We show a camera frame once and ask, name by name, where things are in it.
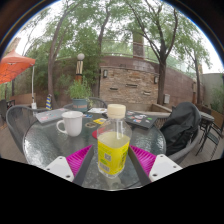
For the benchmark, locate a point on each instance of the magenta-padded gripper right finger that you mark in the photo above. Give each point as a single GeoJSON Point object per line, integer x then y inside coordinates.
{"type": "Point", "coordinates": [145, 160]}

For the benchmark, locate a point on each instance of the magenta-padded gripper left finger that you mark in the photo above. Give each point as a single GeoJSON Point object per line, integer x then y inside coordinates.
{"type": "Point", "coordinates": [78, 161]}

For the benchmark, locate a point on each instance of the yellow-labelled clear drink bottle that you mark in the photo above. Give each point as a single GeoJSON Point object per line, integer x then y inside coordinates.
{"type": "Point", "coordinates": [113, 153]}

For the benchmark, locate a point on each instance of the flat round red coaster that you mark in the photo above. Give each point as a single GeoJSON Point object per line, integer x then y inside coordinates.
{"type": "Point", "coordinates": [95, 134]}

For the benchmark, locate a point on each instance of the white ceramic mug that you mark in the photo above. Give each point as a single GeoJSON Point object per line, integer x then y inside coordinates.
{"type": "Point", "coordinates": [73, 124]}

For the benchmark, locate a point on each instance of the black laptop with stickers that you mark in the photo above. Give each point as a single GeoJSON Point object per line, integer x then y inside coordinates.
{"type": "Point", "coordinates": [141, 119]}

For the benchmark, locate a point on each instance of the grey wicker chair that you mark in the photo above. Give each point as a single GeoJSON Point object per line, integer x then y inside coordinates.
{"type": "Point", "coordinates": [186, 151]}
{"type": "Point", "coordinates": [18, 121]}
{"type": "Point", "coordinates": [98, 101]}

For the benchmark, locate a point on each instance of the yellow card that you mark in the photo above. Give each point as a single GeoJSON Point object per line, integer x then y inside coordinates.
{"type": "Point", "coordinates": [99, 121]}

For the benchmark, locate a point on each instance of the black backpack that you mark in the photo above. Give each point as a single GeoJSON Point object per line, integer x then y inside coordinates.
{"type": "Point", "coordinates": [181, 125]}

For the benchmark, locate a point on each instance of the silver laptop with stickers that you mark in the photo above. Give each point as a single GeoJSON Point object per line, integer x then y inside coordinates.
{"type": "Point", "coordinates": [50, 115]}

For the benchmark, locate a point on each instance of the white sticker sheet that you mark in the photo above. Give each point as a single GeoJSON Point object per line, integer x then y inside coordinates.
{"type": "Point", "coordinates": [96, 110]}

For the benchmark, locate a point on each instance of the blue yellow striped cone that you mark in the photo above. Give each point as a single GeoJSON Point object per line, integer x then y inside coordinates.
{"type": "Point", "coordinates": [49, 102]}

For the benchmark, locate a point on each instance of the green potted plant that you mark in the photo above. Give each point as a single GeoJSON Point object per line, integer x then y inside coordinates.
{"type": "Point", "coordinates": [79, 91]}

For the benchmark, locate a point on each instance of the group of patio chairs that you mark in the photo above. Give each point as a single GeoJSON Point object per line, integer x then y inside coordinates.
{"type": "Point", "coordinates": [213, 138]}

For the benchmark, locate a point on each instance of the round dark patio table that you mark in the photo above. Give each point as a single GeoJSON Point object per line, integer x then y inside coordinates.
{"type": "Point", "coordinates": [207, 116]}

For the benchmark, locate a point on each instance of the dark-trunked tree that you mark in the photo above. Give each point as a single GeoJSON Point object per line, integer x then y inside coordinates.
{"type": "Point", "coordinates": [162, 83]}

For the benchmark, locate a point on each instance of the wooden bench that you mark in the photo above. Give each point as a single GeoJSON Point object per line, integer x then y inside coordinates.
{"type": "Point", "coordinates": [21, 99]}

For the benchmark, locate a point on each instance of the dark wicker chair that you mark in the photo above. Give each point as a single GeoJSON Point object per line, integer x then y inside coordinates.
{"type": "Point", "coordinates": [5, 110]}

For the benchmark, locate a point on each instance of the brown-trunked tree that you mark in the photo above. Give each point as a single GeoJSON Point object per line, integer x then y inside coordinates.
{"type": "Point", "coordinates": [51, 73]}

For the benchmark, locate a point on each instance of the orange canopy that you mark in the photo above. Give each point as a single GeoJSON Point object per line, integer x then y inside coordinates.
{"type": "Point", "coordinates": [13, 66]}

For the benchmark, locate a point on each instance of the grey wall box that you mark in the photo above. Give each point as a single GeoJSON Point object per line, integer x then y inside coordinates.
{"type": "Point", "coordinates": [166, 98]}

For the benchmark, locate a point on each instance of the black wall lamp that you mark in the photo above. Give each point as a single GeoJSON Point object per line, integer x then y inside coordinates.
{"type": "Point", "coordinates": [105, 73]}
{"type": "Point", "coordinates": [156, 80]}

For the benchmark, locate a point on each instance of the globe-topped lamp post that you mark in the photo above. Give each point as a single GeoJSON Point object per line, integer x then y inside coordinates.
{"type": "Point", "coordinates": [79, 68]}

